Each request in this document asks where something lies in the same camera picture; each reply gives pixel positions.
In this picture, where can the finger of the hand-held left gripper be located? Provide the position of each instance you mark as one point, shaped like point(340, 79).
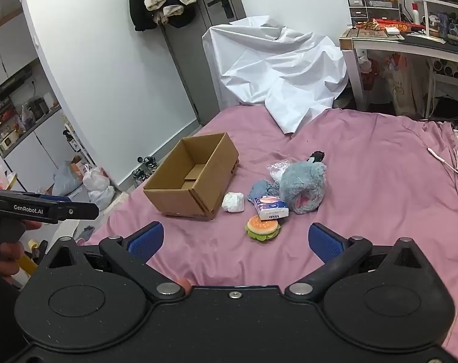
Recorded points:
point(55, 197)
point(79, 210)

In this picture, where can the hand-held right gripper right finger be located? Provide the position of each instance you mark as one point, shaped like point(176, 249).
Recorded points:
point(324, 244)

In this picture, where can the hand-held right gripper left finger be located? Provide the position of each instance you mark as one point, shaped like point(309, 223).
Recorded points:
point(145, 241)

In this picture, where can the fluffy blue plush slipper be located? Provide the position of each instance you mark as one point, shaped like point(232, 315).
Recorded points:
point(302, 185)

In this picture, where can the hamburger plush toy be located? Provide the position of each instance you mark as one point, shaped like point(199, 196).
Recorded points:
point(262, 227)

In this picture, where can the blue white tissue pack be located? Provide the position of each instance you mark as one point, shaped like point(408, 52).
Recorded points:
point(270, 208)

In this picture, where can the blue knitted cloth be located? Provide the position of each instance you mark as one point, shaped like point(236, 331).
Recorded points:
point(261, 189)

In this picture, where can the brown cardboard box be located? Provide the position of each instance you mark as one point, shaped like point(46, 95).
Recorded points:
point(198, 174)

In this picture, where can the white cloth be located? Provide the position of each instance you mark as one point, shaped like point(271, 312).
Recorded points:
point(232, 202)

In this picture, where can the person's left hand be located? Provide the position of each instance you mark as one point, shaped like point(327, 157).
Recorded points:
point(9, 253)

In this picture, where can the grey plastic bag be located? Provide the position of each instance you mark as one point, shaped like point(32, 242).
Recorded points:
point(66, 179)

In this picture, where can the white plastic bag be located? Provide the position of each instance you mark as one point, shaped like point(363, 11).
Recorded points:
point(98, 185)

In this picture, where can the grey sneaker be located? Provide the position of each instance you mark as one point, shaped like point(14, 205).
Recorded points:
point(150, 162)
point(140, 176)

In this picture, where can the pink bed sheet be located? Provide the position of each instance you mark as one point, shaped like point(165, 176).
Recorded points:
point(380, 181)

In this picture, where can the small black item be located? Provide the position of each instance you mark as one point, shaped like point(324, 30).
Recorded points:
point(316, 157)

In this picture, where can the clear plastic bag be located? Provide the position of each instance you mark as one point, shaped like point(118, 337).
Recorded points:
point(277, 170)

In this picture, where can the white arched cabinet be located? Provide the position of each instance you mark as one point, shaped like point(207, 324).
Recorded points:
point(21, 94)

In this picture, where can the grey door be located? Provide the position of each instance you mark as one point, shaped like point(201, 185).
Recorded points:
point(198, 68)

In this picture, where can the white cover sheet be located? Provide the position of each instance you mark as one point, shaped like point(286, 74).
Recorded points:
point(274, 68)

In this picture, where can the white desk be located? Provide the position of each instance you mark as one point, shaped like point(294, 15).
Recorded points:
point(380, 43)

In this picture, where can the red packets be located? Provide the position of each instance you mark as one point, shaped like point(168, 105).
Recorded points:
point(391, 25)

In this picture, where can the grey drawer organizer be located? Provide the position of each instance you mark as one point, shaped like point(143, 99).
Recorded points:
point(369, 5)

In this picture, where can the white bottle red cap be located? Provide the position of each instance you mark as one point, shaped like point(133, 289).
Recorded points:
point(415, 14)

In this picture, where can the white desk riser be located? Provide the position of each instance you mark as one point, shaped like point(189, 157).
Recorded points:
point(446, 2)

